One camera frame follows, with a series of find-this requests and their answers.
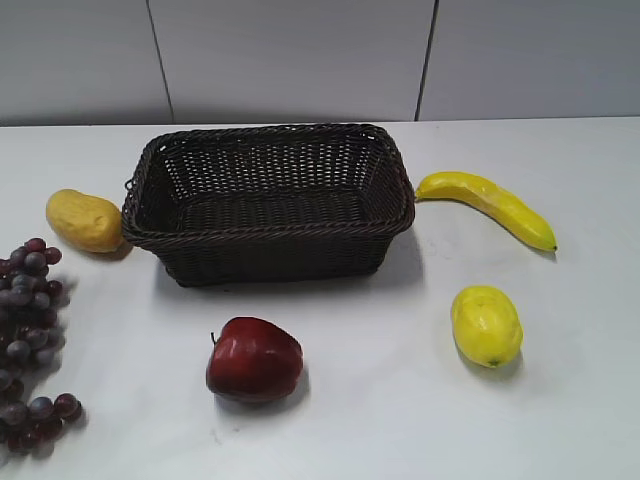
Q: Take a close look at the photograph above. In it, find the yellow lemon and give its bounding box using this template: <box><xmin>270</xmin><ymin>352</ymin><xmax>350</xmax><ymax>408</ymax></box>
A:
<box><xmin>451</xmin><ymin>285</ymin><xmax>524</xmax><ymax>369</ymax></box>

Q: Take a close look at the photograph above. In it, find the yellow-orange mango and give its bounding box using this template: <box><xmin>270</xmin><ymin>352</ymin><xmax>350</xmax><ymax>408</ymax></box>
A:
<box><xmin>46</xmin><ymin>189</ymin><xmax>124</xmax><ymax>253</ymax></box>

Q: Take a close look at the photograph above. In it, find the yellow banana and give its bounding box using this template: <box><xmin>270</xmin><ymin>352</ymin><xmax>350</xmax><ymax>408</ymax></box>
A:
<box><xmin>415</xmin><ymin>171</ymin><xmax>558</xmax><ymax>252</ymax></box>

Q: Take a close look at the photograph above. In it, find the dark woven wicker basket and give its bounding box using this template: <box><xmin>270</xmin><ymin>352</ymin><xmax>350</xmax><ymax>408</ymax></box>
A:
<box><xmin>122</xmin><ymin>123</ymin><xmax>415</xmax><ymax>287</ymax></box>

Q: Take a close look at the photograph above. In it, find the purple grape bunch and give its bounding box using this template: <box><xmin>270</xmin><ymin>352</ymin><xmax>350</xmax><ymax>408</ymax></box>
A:
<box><xmin>1</xmin><ymin>237</ymin><xmax>84</xmax><ymax>455</ymax></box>

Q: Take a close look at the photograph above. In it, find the red apple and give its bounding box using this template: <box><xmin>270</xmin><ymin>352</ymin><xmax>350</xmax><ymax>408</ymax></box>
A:
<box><xmin>205</xmin><ymin>317</ymin><xmax>303</xmax><ymax>403</ymax></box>

